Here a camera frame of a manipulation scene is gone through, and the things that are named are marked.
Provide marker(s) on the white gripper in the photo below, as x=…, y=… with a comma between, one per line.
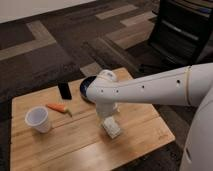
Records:
x=106, y=109

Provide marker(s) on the white sponge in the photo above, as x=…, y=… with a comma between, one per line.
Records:
x=111, y=127

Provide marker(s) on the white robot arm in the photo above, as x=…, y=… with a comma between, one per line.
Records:
x=185, y=86

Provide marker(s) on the dark blue bowl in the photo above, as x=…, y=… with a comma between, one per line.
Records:
x=84, y=86

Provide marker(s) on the black rectangular block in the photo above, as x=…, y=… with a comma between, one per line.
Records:
x=64, y=91

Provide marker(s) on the orange carrot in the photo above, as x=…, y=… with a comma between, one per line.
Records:
x=59, y=108

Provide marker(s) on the white plastic cup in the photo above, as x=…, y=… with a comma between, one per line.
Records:
x=38, y=119

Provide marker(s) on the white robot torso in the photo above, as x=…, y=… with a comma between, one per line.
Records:
x=198, y=151

